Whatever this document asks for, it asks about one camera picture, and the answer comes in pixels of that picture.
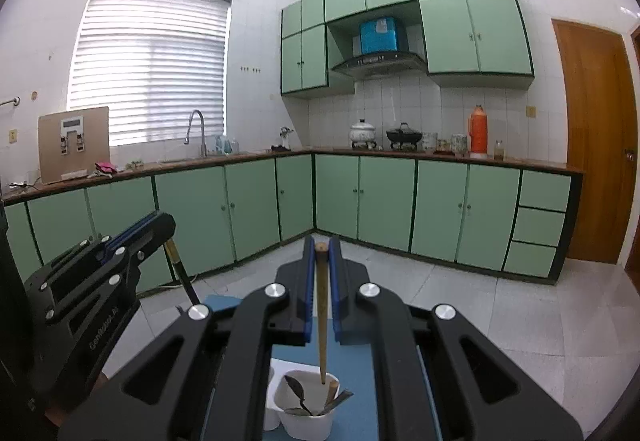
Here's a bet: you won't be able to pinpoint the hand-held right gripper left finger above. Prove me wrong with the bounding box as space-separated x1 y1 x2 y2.
57 236 318 441

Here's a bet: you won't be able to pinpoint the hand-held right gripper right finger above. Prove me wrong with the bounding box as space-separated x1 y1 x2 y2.
329 237 585 441

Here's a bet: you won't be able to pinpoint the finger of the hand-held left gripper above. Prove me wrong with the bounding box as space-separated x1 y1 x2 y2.
22 212 162 293
40 211 177 328

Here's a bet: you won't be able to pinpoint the metal spoon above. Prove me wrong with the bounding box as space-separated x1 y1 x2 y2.
284 372 312 417

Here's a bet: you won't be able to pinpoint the white utensil holder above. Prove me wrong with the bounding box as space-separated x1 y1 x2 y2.
262 360 342 441

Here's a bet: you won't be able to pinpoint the blue table mat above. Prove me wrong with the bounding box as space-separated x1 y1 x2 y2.
202 293 381 441

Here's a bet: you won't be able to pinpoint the metal kitchen faucet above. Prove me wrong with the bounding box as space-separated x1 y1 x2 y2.
184 109 208 158

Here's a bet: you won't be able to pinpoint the green base cabinets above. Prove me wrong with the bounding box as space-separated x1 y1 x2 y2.
0 148 585 307

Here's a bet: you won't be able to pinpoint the white cooking pot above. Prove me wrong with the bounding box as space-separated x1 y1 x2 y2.
349 118 377 149

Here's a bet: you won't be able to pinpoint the black cooking pot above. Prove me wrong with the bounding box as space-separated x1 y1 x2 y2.
386 122 423 150

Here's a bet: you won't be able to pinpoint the white window blinds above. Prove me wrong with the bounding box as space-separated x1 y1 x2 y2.
67 0 233 146

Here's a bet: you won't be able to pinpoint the orange thermos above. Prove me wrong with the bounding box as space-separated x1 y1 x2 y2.
468 104 489 159

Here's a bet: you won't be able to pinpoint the range hood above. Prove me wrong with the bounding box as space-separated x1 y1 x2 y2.
330 51 428 80

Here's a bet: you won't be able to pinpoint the blue box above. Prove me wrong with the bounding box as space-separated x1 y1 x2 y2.
359 16 407 56

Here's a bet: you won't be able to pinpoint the wooden door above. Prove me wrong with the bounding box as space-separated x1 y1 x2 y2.
551 18 632 266

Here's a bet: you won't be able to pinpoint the white floor cable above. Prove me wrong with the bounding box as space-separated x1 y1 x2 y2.
142 273 198 294

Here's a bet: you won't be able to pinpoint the metal utensil handle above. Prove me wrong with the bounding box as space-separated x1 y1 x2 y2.
322 388 354 416

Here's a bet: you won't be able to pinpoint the green wall cabinets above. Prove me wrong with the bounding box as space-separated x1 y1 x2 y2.
280 0 535 96

